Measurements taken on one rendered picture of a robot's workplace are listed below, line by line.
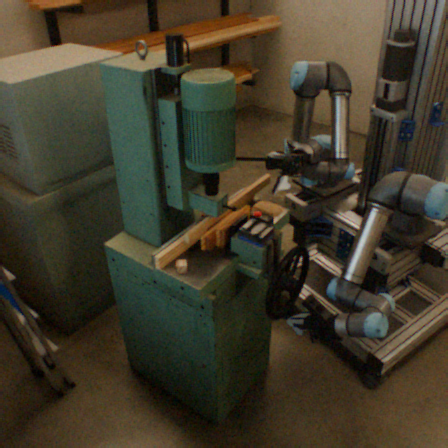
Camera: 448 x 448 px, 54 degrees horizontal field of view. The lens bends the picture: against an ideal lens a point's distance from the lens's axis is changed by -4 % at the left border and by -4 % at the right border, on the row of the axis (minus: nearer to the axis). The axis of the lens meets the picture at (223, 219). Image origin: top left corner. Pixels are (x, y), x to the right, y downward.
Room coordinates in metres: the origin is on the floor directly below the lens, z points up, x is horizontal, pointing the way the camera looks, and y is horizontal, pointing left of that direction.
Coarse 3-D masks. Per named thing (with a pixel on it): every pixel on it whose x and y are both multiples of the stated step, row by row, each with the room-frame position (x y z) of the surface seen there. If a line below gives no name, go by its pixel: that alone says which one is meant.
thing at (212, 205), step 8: (200, 184) 1.51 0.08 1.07; (192, 192) 1.45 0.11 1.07; (200, 192) 1.45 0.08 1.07; (192, 200) 1.45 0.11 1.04; (200, 200) 1.42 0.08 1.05; (208, 200) 1.40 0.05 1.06; (216, 200) 1.39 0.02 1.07; (224, 200) 1.41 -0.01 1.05; (200, 208) 1.42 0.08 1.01; (208, 208) 1.40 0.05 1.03; (216, 208) 1.38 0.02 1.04; (224, 208) 1.41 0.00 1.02; (216, 216) 1.38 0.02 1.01
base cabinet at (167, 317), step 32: (128, 288) 1.43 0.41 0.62; (256, 288) 1.39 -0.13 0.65; (128, 320) 1.46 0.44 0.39; (160, 320) 1.33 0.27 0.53; (192, 320) 1.22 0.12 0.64; (224, 320) 1.21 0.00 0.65; (256, 320) 1.39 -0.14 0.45; (128, 352) 1.50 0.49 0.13; (160, 352) 1.35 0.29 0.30; (192, 352) 1.23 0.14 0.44; (224, 352) 1.20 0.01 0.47; (256, 352) 1.40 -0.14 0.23; (160, 384) 1.37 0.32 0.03; (192, 384) 1.24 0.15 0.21; (224, 384) 1.20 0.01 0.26; (224, 416) 1.20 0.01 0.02
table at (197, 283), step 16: (240, 208) 1.60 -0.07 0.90; (192, 256) 1.28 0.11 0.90; (208, 256) 1.28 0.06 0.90; (224, 256) 1.28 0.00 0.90; (160, 272) 1.21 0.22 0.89; (176, 272) 1.20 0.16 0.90; (192, 272) 1.20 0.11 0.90; (208, 272) 1.19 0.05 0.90; (224, 272) 1.22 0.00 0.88; (256, 272) 1.22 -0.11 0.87; (176, 288) 1.17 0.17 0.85; (192, 288) 1.12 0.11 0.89; (208, 288) 1.14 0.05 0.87
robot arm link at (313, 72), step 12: (300, 72) 1.80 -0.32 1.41; (312, 72) 1.80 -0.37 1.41; (324, 72) 1.79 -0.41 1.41; (300, 84) 1.79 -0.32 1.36; (312, 84) 1.79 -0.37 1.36; (324, 84) 1.79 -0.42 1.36; (300, 96) 1.82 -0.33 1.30; (312, 96) 1.81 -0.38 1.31; (300, 108) 1.86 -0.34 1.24; (312, 108) 1.86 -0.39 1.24; (300, 120) 1.87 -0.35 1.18; (300, 132) 1.89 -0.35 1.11; (288, 144) 1.94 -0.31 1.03; (300, 144) 1.91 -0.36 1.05
